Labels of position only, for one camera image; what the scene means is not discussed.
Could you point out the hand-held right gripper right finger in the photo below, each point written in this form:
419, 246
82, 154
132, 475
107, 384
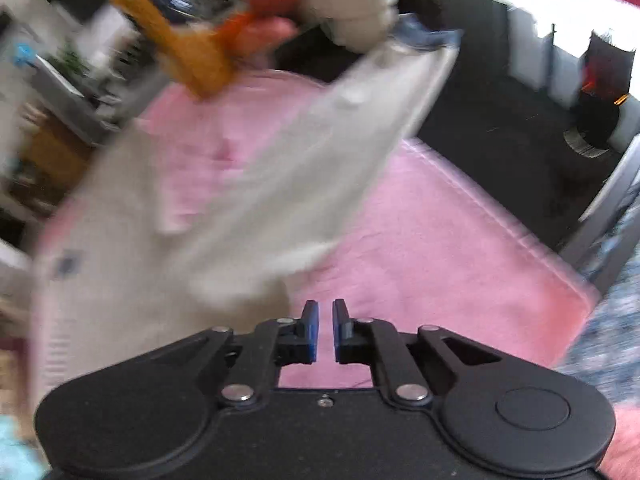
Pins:
340, 330

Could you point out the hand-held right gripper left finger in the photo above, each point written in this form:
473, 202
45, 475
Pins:
311, 330

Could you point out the beige t-shirt with navy collar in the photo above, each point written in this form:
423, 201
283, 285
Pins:
300, 160

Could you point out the pink printed blanket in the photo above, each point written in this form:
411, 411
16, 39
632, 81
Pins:
450, 260

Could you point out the blue patterned cloth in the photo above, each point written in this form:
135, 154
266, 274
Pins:
615, 320

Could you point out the orange juice bottle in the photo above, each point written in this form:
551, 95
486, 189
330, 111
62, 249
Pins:
190, 50

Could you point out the person's pink clothing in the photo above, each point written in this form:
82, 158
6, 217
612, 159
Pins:
625, 445

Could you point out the wooden cabinet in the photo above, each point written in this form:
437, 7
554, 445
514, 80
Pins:
55, 150

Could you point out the light blue garment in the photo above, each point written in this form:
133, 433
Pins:
17, 450

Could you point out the grey tv stand shelf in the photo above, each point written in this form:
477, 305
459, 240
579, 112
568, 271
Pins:
75, 105

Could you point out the potted green plant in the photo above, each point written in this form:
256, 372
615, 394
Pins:
71, 62

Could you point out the grey metal chair frame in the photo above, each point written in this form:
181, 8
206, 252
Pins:
600, 210

